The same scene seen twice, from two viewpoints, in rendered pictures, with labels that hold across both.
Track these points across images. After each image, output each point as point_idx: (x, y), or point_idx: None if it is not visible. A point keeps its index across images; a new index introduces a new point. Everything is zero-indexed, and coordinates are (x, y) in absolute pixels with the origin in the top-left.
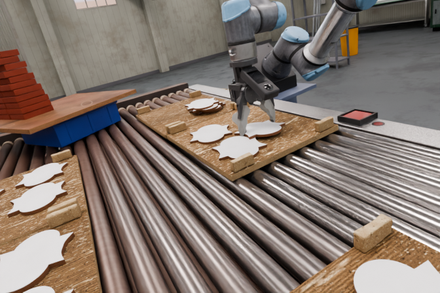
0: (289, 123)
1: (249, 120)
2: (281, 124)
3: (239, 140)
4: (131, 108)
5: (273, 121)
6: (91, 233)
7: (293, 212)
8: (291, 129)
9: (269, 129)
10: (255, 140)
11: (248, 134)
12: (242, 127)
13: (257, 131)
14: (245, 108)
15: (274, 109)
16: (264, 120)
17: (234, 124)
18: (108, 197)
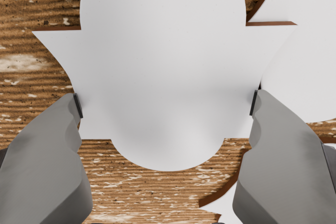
0: (8, 45)
1: (122, 192)
2: (61, 30)
3: (315, 57)
4: None
5: (76, 94)
6: None
7: None
8: None
9: (153, 21)
10: None
11: (262, 63)
12: (285, 105)
13: (205, 60)
14: (299, 210)
15: (20, 132)
16: (82, 157)
17: (175, 201)
18: None
